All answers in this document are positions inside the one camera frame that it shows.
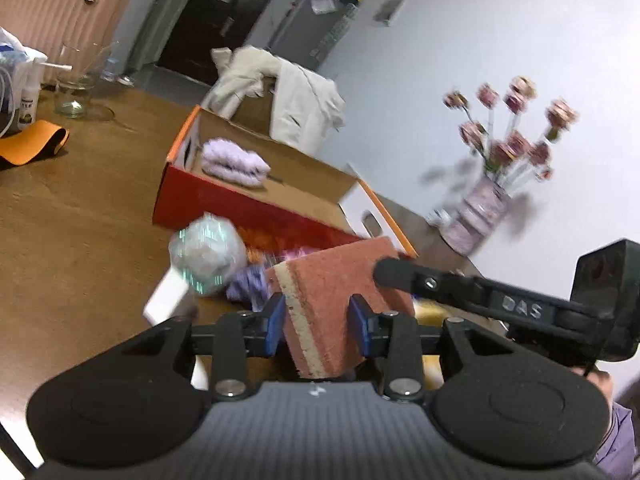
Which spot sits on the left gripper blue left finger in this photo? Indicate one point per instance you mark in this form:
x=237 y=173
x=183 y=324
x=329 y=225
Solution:
x=273 y=317

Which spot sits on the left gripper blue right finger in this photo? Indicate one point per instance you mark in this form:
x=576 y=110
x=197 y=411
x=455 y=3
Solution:
x=365 y=327

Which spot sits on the terracotta sponge block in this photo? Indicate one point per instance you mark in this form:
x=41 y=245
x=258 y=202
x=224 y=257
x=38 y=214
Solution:
x=317 y=288

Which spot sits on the purple woven drawstring pouch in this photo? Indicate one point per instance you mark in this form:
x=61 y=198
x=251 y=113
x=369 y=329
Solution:
x=249 y=287

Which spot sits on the lavender towel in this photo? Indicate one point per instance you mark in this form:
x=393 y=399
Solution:
x=227 y=161

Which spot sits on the person's right hand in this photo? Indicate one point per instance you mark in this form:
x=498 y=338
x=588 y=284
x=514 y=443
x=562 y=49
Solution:
x=604 y=382

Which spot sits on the red cardboard box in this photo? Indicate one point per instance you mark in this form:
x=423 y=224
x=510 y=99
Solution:
x=302 y=203

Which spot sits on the pink textured vase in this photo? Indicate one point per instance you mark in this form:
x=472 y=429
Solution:
x=476 y=217

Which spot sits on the pink dried flower bouquet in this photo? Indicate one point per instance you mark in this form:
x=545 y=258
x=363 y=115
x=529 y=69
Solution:
x=509 y=158

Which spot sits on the cream jacket on chair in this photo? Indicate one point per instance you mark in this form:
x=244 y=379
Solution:
x=306 y=106

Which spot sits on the wooden chair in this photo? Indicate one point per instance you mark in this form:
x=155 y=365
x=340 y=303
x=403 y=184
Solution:
x=254 y=112

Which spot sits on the grey refrigerator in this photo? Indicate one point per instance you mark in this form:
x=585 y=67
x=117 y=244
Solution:
x=311 y=29

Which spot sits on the clear glass cup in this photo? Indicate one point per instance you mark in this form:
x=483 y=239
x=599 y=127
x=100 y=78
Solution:
x=74 y=87

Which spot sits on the orange fabric band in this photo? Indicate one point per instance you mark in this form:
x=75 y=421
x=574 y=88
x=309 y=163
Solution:
x=39 y=140

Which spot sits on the dark entrance door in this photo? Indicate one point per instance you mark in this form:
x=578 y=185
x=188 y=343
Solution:
x=205 y=25

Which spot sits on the white spray bottle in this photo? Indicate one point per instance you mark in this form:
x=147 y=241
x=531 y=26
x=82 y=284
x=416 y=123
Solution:
x=31 y=91

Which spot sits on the white plastic bag pile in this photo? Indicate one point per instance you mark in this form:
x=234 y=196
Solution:
x=16 y=60

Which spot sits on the pink hard suitcase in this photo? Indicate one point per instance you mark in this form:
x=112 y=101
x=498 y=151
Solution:
x=75 y=32

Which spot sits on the wall electrical panel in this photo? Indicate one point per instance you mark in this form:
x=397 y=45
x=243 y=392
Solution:
x=388 y=12

